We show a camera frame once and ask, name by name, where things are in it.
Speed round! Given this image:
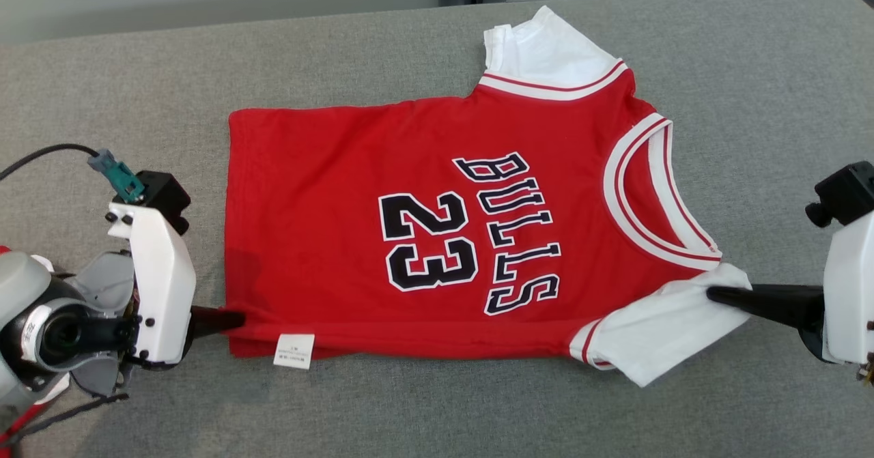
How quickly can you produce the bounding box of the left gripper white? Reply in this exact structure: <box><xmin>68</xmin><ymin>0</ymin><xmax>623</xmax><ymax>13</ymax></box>
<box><xmin>106</xmin><ymin>202</ymin><xmax>246</xmax><ymax>370</ymax></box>

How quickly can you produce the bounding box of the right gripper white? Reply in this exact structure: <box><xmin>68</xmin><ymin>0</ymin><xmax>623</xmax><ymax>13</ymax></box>
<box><xmin>707</xmin><ymin>209</ymin><xmax>874</xmax><ymax>385</ymax></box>

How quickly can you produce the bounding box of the red Bulls basketball jersey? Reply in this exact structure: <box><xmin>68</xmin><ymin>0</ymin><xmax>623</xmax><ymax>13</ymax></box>
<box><xmin>224</xmin><ymin>5</ymin><xmax>754</xmax><ymax>388</ymax></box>

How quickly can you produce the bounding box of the left teal plug camera cable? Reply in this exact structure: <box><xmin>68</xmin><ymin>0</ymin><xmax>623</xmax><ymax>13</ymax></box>
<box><xmin>0</xmin><ymin>143</ymin><xmax>146</xmax><ymax>204</ymax></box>

